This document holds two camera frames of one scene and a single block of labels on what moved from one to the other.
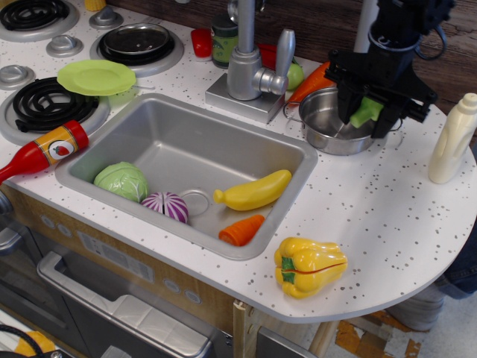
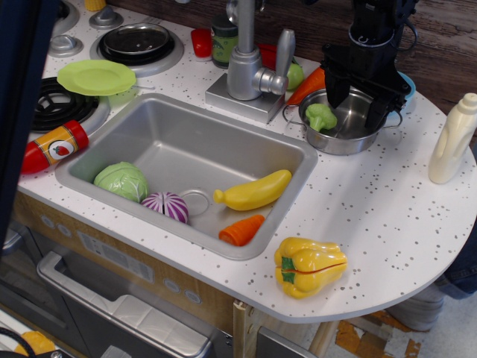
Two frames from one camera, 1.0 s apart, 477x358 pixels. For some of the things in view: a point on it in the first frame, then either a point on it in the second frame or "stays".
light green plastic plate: x=95 y=77 stays
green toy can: x=224 y=33 stays
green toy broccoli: x=369 y=110 → x=321 y=117
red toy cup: x=202 y=41 stays
